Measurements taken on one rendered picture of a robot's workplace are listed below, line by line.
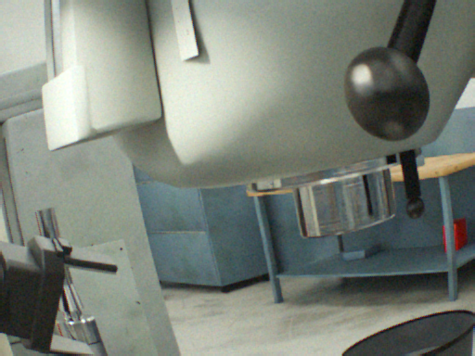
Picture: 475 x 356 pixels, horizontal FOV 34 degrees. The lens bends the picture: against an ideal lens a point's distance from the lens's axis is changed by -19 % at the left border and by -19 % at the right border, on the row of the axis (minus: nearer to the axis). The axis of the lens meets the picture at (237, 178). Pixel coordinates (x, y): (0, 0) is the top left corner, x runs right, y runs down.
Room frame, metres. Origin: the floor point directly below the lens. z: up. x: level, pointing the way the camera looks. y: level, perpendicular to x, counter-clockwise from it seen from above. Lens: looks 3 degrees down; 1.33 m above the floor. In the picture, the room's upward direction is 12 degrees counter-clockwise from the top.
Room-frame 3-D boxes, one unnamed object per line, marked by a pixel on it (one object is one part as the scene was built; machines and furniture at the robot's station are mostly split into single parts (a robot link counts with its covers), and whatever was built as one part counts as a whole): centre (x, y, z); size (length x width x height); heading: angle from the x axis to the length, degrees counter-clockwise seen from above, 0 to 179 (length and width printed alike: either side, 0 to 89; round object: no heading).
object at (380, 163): (0.41, -0.05, 1.31); 0.09 x 0.09 x 0.01
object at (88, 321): (0.80, 0.19, 1.18); 0.05 x 0.05 x 0.01
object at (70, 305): (0.80, 0.19, 1.24); 0.03 x 0.03 x 0.11
